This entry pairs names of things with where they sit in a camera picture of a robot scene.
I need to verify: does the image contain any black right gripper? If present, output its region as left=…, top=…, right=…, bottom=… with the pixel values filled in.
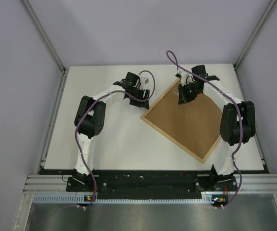
left=177, top=82, right=201, bottom=105

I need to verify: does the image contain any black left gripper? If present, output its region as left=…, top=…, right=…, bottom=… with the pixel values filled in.
left=127, top=87, right=150, bottom=109

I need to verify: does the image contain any wooden picture frame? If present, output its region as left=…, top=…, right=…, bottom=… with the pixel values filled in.
left=141, top=80, right=222, bottom=164

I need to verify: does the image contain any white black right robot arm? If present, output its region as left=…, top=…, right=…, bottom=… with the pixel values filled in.
left=176, top=65, right=256, bottom=192

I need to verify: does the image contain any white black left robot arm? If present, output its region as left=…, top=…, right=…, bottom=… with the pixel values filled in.
left=74, top=70, right=156, bottom=192

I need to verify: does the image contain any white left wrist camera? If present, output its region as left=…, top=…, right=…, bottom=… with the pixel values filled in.
left=139, top=77, right=149, bottom=90

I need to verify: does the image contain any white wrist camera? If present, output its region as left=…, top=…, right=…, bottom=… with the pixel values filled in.
left=139, top=77, right=149, bottom=90
left=175, top=71, right=193, bottom=86

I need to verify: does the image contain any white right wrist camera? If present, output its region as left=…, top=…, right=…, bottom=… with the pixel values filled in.
left=175, top=71, right=193, bottom=86

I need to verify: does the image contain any aluminium right corner post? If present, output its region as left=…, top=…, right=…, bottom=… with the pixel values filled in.
left=233, top=0, right=277, bottom=70

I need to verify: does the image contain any aluminium corner post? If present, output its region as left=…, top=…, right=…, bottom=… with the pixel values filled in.
left=233, top=0, right=277, bottom=70
left=19, top=0, right=66, bottom=73

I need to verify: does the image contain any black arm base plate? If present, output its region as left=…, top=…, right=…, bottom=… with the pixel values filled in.
left=66, top=170, right=237, bottom=198

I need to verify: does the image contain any aluminium left corner post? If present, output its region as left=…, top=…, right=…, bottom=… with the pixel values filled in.
left=19, top=0, right=66, bottom=73

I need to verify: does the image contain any aluminium left table rail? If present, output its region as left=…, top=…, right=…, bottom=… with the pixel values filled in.
left=35, top=69, right=69, bottom=175

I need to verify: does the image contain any aluminium table rail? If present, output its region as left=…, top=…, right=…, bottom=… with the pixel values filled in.
left=35, top=69, right=69, bottom=175
left=234, top=65, right=270, bottom=174

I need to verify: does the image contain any aluminium right table rail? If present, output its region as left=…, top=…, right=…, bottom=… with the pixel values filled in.
left=234, top=65, right=270, bottom=174

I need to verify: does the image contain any aluminium front rail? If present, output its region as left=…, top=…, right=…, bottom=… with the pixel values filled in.
left=23, top=174, right=277, bottom=194

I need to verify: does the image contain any white slotted cable duct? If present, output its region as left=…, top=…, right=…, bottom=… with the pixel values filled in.
left=33, top=193, right=228, bottom=205

